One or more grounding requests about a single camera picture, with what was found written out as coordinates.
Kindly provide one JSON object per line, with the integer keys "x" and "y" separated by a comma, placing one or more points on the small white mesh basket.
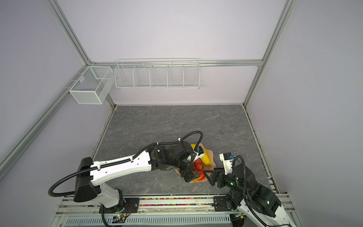
{"x": 93, "y": 85}

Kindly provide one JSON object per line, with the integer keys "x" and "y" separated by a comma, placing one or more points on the aluminium front rail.
{"x": 148, "y": 205}

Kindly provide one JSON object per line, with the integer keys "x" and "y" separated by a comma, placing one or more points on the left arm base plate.
{"x": 124, "y": 205}

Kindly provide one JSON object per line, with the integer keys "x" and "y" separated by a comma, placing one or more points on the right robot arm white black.
{"x": 248, "y": 197}

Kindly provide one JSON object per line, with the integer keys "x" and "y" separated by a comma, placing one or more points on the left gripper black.
{"x": 193, "y": 176}

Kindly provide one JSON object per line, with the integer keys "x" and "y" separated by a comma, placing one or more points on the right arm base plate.
{"x": 226, "y": 203}

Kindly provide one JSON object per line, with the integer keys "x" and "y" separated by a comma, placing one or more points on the white vented strip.
{"x": 214, "y": 220}

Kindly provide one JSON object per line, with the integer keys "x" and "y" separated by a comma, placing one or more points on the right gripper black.
{"x": 220, "y": 172}

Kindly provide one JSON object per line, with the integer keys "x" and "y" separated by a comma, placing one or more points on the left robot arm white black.
{"x": 91, "y": 182}

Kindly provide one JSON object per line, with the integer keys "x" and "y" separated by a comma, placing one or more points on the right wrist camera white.
{"x": 227, "y": 159}

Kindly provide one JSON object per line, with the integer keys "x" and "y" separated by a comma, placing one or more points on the long white wire basket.
{"x": 177, "y": 73}

